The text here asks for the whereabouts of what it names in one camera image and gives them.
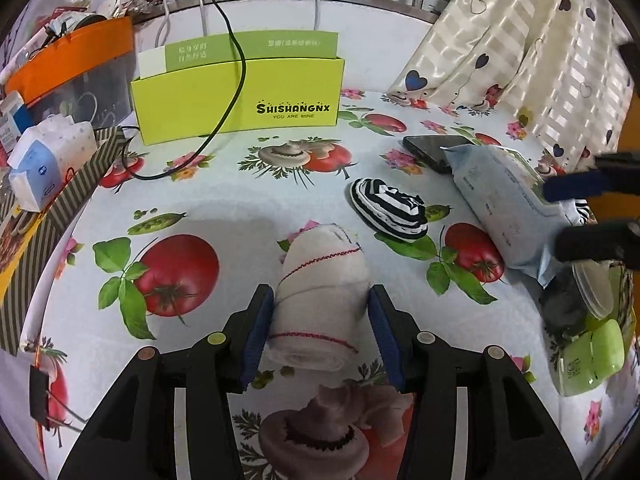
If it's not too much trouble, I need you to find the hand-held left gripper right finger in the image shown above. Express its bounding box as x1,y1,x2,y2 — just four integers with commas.
368,283,584,480

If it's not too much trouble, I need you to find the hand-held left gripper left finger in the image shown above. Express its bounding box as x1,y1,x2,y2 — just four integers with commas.
56,284,276,480

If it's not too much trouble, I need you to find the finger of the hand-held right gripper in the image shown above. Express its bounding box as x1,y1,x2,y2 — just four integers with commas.
543,151,640,203
555,221,640,264

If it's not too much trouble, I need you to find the black white striped sock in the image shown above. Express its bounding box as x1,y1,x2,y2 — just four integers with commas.
349,177,429,244
574,199,597,227

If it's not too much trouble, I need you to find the light blue wet wipes pack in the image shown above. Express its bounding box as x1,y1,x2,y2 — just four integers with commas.
441,143,584,289

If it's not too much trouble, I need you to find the white bandage roll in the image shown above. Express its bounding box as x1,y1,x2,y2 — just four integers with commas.
264,218,369,374

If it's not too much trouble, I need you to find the clear jar with dark contents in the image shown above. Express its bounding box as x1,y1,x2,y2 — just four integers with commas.
539,259,617,342

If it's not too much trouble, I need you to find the wooden cabinet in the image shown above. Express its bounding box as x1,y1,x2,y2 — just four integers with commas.
597,75,640,226

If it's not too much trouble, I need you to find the green jar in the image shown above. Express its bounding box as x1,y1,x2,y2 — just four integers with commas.
556,316,627,399

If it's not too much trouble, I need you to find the fruit print tablecloth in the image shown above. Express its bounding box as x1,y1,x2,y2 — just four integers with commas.
0,85,640,480

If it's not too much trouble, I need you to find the black phone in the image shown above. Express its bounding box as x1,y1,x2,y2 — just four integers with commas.
401,134,477,176

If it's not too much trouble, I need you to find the heart print curtain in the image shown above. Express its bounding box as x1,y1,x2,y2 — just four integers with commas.
386,0,640,172

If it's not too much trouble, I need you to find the black binder clip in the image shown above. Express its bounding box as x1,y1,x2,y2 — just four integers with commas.
28,364,87,432

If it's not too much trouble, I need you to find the striped cardboard tray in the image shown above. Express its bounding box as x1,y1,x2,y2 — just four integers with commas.
0,126,132,357

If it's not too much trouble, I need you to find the yellow-green cardboard box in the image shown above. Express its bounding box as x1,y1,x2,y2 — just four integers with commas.
130,31,347,147

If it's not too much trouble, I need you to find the white blue tissue pack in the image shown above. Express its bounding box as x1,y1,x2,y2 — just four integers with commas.
6,114,99,212

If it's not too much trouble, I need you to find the green paper insert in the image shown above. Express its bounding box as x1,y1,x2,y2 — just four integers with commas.
138,31,339,79

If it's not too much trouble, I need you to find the blue white carton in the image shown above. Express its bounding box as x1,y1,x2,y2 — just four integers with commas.
0,90,34,154

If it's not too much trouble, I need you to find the orange storage box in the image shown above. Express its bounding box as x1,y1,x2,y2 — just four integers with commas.
4,15,137,107

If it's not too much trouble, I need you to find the black cable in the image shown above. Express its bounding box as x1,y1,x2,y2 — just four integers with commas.
120,0,247,182

